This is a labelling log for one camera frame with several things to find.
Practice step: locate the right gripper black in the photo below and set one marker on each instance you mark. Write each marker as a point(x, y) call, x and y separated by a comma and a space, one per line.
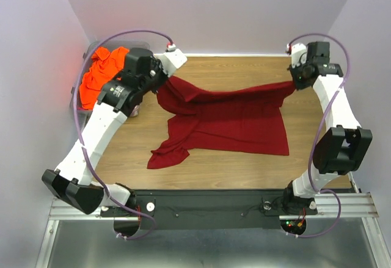
point(297, 79)

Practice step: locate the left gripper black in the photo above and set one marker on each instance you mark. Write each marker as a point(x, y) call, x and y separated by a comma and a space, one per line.
point(157, 79)

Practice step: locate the dark red t shirt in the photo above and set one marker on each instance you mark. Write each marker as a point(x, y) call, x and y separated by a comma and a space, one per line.
point(247, 120)

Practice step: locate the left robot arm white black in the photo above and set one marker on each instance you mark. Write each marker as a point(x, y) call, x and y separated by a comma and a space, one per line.
point(73, 181)

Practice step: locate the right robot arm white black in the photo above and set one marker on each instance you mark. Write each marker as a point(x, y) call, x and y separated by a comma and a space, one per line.
point(340, 143)

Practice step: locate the pink t shirt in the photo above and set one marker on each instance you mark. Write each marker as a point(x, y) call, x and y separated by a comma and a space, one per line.
point(135, 111)

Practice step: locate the orange t shirt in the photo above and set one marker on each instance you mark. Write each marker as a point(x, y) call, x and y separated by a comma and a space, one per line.
point(105, 65)

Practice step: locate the clear plastic bin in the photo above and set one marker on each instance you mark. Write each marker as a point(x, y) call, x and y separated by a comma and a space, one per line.
point(111, 45)

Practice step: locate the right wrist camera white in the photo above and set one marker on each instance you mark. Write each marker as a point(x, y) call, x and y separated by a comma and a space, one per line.
point(298, 54)

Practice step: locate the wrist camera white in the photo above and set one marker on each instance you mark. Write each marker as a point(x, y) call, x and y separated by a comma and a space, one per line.
point(298, 54)
point(172, 59)

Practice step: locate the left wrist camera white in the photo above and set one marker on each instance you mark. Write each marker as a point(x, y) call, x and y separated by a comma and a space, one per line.
point(172, 59)

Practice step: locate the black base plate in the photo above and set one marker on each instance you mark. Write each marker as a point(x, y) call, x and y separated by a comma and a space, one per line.
point(220, 209)

